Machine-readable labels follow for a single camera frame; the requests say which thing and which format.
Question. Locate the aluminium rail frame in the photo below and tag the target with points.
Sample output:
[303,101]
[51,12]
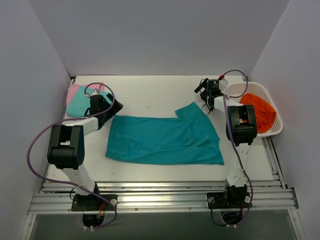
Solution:
[168,197]

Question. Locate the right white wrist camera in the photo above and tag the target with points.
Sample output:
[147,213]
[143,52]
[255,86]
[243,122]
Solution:
[223,83]

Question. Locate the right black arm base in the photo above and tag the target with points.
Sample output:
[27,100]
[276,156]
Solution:
[224,200]

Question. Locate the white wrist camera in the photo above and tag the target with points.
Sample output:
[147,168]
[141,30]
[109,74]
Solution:
[223,83]
[95,92]

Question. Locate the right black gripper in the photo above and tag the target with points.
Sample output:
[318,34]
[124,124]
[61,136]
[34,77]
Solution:
[204,90]

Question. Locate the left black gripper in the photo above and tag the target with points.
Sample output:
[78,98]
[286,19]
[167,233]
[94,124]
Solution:
[113,108]

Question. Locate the folded mint t shirt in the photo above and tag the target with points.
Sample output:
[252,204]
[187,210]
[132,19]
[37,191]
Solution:
[80,103]

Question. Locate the orange t shirt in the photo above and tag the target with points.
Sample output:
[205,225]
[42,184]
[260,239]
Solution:
[265,114]

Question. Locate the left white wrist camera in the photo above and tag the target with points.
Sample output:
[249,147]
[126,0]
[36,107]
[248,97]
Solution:
[95,92]

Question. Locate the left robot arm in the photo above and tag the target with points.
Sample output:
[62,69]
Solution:
[66,149]

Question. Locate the teal t shirt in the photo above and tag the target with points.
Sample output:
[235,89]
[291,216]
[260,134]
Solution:
[187,139]

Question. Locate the white plastic basket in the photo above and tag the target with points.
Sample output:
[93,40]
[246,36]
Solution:
[240,89]

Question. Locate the folded pink t shirt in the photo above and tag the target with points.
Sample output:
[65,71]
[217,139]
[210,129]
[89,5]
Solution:
[74,88]

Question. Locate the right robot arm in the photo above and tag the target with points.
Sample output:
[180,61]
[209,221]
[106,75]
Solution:
[241,128]

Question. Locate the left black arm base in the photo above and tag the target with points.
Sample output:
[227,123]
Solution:
[85,203]

